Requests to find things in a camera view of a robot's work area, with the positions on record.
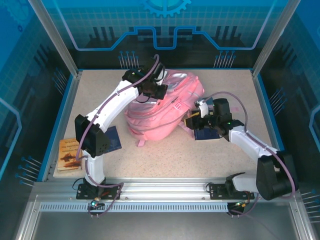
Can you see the aluminium mounting rail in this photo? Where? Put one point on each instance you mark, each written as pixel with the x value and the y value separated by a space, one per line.
pixel 162 190

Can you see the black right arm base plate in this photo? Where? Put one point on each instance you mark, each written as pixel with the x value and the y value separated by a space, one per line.
pixel 217 192

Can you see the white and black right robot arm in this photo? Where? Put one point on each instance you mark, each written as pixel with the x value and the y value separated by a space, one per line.
pixel 250 142

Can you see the metal tray shelf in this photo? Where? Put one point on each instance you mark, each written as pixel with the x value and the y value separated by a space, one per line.
pixel 162 227

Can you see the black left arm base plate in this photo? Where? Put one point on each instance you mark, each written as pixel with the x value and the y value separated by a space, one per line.
pixel 82 195

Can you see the small LED connector board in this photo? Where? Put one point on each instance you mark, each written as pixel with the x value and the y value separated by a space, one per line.
pixel 95 203
pixel 240 204

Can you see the orange brown paperback book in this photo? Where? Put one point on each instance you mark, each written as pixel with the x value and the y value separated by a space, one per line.
pixel 68 155

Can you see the dark blue book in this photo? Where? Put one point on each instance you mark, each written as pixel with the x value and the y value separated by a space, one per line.
pixel 205 135
pixel 115 138

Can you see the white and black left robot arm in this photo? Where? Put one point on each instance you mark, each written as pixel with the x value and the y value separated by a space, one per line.
pixel 125 96

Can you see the pink student backpack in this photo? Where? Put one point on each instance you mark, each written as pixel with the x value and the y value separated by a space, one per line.
pixel 160 120

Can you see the aluminium frame post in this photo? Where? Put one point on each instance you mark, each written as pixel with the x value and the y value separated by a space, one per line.
pixel 272 37
pixel 58 37

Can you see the aluminium table side rail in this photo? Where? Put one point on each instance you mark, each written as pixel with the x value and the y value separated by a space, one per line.
pixel 73 87
pixel 259 87

